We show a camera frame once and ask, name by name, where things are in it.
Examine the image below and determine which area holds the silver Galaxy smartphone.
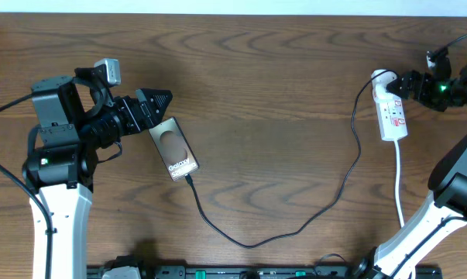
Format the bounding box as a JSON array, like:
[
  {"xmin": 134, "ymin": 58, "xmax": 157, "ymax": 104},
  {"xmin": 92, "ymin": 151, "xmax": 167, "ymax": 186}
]
[{"xmin": 149, "ymin": 117, "xmax": 200, "ymax": 181}]

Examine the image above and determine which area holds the black charging cable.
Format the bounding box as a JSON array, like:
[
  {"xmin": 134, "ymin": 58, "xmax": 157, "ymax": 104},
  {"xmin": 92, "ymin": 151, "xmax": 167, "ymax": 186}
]
[{"xmin": 184, "ymin": 69, "xmax": 399, "ymax": 250}]

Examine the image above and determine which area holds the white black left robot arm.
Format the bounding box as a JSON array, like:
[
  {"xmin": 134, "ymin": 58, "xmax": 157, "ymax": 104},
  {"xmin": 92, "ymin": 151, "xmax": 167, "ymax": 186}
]
[{"xmin": 22, "ymin": 76, "xmax": 173, "ymax": 278}]

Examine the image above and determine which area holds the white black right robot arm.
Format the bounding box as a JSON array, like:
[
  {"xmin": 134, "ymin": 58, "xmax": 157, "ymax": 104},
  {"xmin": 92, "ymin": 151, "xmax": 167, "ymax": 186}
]
[{"xmin": 351, "ymin": 46, "xmax": 467, "ymax": 278}]

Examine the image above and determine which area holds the white USB charger adapter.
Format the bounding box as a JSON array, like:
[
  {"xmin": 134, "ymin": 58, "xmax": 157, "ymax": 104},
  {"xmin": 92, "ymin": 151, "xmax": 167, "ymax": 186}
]
[{"xmin": 371, "ymin": 69, "xmax": 400, "ymax": 103}]

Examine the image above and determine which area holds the white power strip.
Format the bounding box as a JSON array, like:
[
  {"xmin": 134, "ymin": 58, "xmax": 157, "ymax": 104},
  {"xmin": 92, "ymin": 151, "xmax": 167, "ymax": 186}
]
[{"xmin": 376, "ymin": 99, "xmax": 408, "ymax": 142}]

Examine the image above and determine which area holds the white power strip cord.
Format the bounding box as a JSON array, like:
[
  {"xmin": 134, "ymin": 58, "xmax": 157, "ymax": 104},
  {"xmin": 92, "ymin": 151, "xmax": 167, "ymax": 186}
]
[{"xmin": 393, "ymin": 139, "xmax": 406, "ymax": 229}]

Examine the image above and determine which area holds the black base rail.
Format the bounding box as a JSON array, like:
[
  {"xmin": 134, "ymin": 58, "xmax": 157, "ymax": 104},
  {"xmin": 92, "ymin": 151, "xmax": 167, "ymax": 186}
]
[{"xmin": 86, "ymin": 264, "xmax": 443, "ymax": 279}]

